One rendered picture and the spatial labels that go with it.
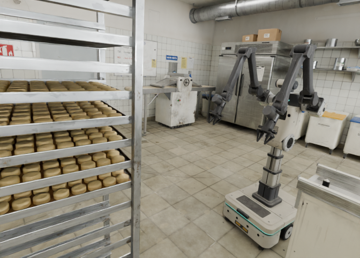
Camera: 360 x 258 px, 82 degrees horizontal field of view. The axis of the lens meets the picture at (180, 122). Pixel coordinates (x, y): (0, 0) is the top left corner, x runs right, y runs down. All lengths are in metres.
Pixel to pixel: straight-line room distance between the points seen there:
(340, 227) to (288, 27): 4.97
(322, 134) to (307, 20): 2.49
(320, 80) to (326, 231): 4.37
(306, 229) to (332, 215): 0.17
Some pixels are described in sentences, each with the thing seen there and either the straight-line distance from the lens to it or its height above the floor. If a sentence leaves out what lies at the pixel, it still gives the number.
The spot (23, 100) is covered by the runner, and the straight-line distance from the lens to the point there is 0.72.
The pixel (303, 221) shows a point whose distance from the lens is 1.39.
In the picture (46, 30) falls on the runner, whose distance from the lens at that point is 0.71.
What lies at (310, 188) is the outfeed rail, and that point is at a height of 0.87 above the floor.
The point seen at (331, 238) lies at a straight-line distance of 1.38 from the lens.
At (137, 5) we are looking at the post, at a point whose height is 1.61.
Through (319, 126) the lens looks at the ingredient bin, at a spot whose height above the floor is 0.49.
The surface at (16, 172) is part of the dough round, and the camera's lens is 0.90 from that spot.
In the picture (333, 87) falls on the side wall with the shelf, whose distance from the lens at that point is 5.40.
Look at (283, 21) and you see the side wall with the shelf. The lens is 5.91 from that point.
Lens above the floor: 1.43
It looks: 15 degrees down
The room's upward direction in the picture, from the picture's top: 4 degrees clockwise
